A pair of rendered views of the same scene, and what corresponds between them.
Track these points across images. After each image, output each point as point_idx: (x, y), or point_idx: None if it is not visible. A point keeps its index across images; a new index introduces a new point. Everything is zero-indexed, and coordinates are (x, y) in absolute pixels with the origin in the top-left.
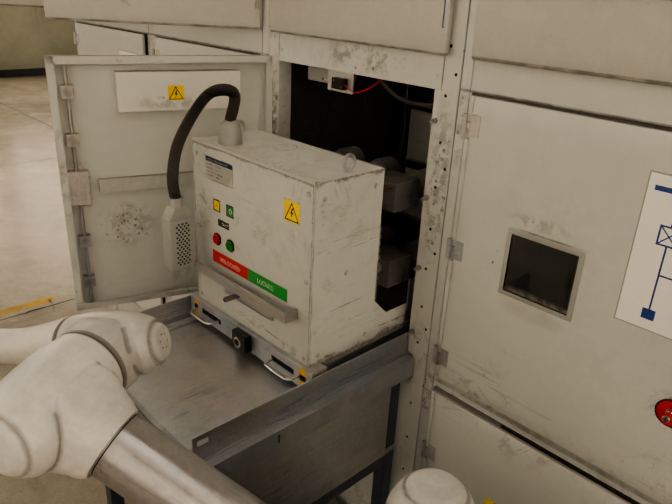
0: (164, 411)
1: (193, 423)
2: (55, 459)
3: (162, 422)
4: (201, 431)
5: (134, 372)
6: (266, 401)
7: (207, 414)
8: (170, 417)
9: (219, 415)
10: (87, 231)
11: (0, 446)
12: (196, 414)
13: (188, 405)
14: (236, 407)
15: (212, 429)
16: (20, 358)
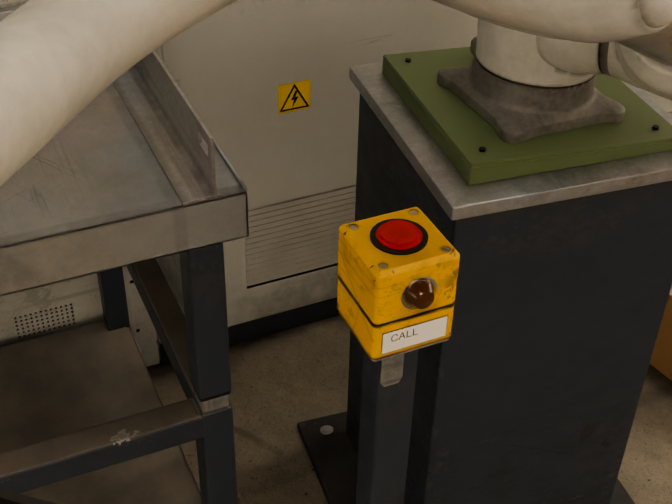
0: (4, 219)
1: (81, 186)
2: None
3: (43, 224)
4: (116, 179)
5: None
6: (153, 52)
7: (65, 166)
8: (34, 212)
9: (81, 153)
10: None
11: None
12: (53, 179)
13: (10, 186)
14: (71, 131)
15: (197, 115)
16: (177, 14)
